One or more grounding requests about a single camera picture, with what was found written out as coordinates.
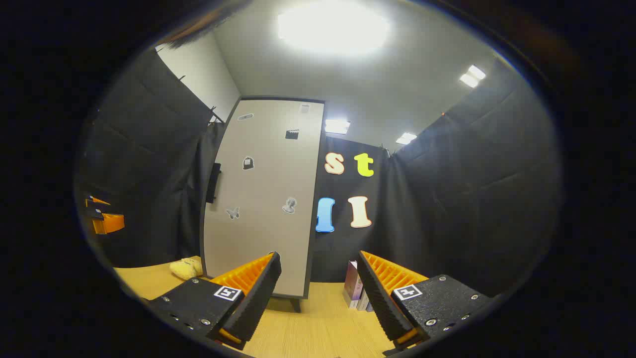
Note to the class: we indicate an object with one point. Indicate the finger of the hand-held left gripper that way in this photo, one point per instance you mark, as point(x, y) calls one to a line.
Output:
point(99, 201)
point(110, 223)

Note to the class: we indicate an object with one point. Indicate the cream plush toy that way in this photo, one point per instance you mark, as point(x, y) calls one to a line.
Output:
point(186, 268)

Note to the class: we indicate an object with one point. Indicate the small ceiling light panel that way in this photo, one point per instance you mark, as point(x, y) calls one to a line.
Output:
point(406, 138)
point(472, 75)
point(338, 127)

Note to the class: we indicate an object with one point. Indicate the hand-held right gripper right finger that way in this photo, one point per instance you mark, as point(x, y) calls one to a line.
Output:
point(380, 303)

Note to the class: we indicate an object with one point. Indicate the grey cabinet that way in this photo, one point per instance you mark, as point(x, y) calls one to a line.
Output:
point(296, 303)

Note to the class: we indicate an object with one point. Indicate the beige cabinet door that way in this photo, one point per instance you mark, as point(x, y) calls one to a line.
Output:
point(268, 199)

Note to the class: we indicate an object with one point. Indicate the black backdrop cloth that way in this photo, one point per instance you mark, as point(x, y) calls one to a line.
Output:
point(149, 149)

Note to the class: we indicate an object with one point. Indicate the large ceiling light panel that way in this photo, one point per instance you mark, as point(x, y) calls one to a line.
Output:
point(333, 27)

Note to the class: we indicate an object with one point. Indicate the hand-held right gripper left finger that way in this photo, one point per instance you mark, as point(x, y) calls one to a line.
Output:
point(258, 298)

